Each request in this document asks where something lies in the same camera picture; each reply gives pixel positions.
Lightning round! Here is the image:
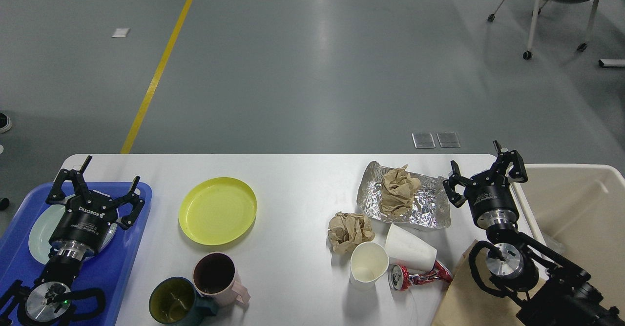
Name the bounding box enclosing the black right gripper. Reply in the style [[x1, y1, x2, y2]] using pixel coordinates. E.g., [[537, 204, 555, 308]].
[[443, 141, 528, 229]]

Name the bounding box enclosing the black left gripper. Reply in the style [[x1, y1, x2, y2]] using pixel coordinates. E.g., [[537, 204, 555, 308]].
[[45, 156, 145, 255]]

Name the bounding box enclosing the yellow plastic plate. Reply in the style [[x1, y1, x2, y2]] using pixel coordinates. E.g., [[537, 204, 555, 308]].
[[178, 177, 257, 246]]

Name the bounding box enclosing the dark teal mug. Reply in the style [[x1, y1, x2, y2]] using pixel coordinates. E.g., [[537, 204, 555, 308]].
[[148, 277, 220, 326]]

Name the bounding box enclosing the pink mug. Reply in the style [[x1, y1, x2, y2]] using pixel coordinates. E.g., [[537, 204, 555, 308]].
[[192, 252, 250, 307]]

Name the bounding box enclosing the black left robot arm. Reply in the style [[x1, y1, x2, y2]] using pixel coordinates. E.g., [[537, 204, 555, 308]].
[[1, 156, 146, 326]]

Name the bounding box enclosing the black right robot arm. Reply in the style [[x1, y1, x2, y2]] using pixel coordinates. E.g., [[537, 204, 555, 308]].
[[443, 141, 624, 326]]

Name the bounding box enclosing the crumpled aluminium foil sheet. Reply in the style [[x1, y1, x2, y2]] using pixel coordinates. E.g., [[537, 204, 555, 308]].
[[356, 161, 451, 231]]

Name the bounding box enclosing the right metal floor plate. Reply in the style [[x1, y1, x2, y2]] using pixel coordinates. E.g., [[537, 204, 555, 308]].
[[436, 132, 461, 148]]

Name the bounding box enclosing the metal floor plate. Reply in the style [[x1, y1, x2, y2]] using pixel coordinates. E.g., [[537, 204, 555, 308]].
[[411, 132, 436, 149], [436, 132, 461, 148]]

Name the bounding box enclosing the blue plastic tray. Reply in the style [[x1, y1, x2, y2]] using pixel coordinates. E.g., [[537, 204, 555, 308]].
[[0, 182, 152, 326]]

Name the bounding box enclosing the pale green plate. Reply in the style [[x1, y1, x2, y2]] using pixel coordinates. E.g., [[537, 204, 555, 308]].
[[28, 195, 115, 264]]

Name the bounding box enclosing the left metal floor plate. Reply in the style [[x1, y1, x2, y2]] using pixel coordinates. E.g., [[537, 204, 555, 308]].
[[411, 132, 436, 149]]

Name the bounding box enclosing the crumpled brown paper on foil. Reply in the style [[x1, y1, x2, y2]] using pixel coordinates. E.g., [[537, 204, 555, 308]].
[[381, 164, 421, 217]]

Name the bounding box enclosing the beige plastic bin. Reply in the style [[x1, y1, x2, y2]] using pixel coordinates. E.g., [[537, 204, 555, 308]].
[[514, 163, 625, 312]]

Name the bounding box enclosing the tipped white paper cup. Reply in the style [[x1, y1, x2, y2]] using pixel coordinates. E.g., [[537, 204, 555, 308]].
[[384, 224, 437, 272]]

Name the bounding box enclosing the black and white shoe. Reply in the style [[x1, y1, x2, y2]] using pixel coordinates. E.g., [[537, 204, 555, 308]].
[[0, 112, 13, 133]]

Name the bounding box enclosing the brown paper bag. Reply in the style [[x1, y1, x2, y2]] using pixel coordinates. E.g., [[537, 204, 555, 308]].
[[432, 240, 523, 326]]

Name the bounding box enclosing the crushed red soda can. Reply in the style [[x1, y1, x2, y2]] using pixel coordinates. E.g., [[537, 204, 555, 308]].
[[388, 260, 453, 292]]

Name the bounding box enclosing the upright white paper cup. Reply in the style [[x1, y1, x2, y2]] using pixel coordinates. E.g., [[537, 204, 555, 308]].
[[350, 242, 389, 290]]

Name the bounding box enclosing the crumpled brown paper ball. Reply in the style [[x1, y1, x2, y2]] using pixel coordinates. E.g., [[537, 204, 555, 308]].
[[327, 212, 375, 254]]

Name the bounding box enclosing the white floor marker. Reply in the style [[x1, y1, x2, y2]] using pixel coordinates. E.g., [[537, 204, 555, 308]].
[[111, 28, 131, 38]]

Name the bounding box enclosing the white bar on floor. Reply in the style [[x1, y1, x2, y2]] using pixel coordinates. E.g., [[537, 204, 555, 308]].
[[598, 59, 625, 68]]

